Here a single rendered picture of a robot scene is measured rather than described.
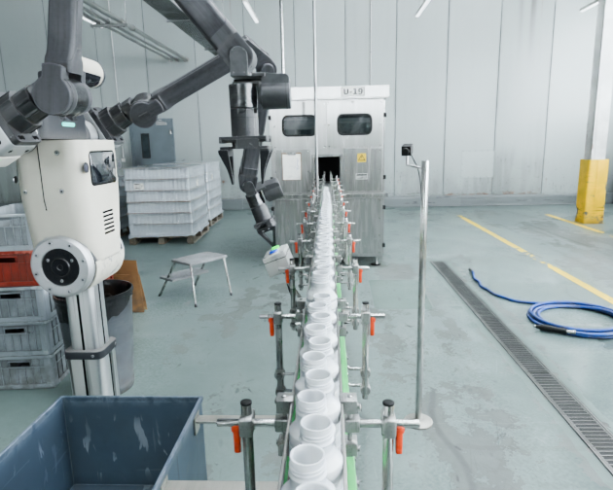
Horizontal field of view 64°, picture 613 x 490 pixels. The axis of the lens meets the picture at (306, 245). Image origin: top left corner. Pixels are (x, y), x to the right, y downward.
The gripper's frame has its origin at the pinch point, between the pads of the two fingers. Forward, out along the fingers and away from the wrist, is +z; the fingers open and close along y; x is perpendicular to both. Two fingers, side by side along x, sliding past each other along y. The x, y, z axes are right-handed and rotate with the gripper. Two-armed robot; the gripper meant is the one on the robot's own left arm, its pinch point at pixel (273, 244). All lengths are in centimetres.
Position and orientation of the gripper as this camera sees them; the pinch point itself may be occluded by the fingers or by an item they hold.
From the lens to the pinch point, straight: 173.7
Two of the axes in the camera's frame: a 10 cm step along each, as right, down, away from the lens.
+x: -9.3, 3.4, 1.2
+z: 3.6, 9.2, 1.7
